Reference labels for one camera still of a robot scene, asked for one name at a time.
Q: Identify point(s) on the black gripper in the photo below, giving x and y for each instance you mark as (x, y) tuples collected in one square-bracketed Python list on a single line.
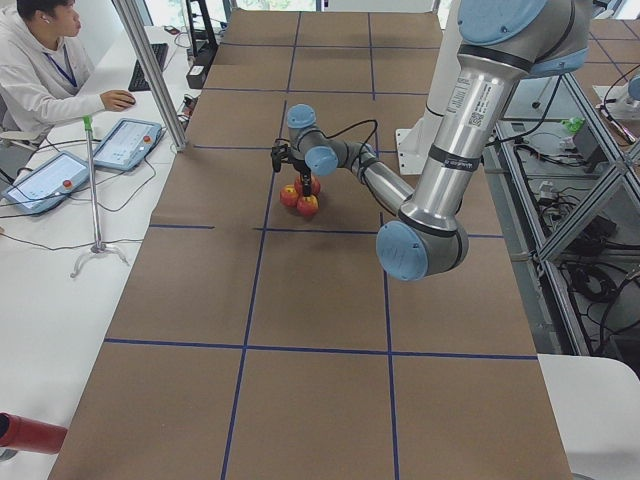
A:
[(301, 168)]

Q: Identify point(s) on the lone red yellow apple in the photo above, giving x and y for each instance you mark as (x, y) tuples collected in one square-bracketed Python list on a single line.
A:
[(315, 186)]

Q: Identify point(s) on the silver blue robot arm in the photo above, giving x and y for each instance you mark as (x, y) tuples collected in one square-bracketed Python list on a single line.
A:
[(502, 42)]

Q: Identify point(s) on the red yellow apple side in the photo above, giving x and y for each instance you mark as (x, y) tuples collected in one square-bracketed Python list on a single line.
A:
[(288, 196)]

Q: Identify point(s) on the red yellow apple front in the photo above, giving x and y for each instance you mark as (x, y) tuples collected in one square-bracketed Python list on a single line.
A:
[(307, 206)]

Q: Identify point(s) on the black computer box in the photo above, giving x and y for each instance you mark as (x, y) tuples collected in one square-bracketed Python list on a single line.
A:
[(201, 60)]

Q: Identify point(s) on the brown paper table mat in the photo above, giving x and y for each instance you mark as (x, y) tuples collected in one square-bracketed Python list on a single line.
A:
[(252, 343)]

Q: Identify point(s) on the teach pendant far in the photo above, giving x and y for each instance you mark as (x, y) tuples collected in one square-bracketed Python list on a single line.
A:
[(127, 144)]

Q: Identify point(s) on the teach pendant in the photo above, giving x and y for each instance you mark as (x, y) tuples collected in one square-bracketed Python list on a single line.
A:
[(127, 144), (48, 185)]

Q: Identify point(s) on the teach pendant near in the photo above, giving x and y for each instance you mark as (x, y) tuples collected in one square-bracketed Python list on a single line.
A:
[(48, 185)]

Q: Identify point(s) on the person in white hoodie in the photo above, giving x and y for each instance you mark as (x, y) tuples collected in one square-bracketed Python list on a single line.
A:
[(43, 67)]

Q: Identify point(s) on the red bottle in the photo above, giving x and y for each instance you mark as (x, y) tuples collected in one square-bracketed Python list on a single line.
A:
[(25, 434)]

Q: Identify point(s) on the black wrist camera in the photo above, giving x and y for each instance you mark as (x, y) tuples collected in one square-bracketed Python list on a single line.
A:
[(280, 154)]

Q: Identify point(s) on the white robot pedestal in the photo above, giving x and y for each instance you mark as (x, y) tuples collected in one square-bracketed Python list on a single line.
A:
[(413, 144)]

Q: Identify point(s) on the aluminium frame post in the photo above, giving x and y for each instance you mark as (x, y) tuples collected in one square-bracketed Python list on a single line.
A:
[(133, 25)]

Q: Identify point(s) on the green handled reacher grabber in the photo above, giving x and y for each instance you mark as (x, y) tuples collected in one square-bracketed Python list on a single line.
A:
[(98, 248)]

